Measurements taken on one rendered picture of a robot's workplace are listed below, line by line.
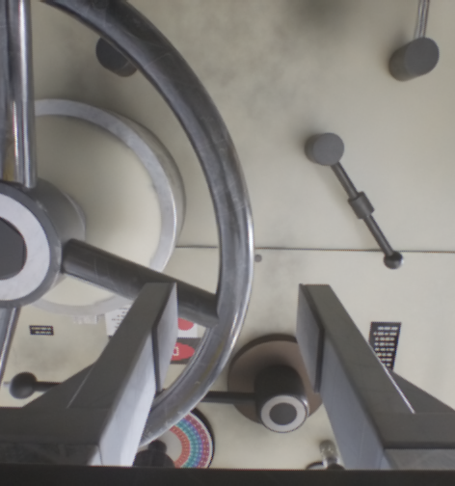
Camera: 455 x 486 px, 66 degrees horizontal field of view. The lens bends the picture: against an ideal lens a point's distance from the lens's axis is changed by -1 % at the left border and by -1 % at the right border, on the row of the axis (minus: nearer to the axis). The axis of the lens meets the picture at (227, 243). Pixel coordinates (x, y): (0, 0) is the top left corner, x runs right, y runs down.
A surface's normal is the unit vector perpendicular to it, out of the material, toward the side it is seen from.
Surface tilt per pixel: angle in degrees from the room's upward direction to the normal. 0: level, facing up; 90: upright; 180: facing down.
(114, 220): 90
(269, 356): 90
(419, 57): 90
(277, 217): 90
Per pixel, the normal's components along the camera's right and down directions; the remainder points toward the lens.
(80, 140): 0.18, -0.21
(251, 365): -0.02, 0.27
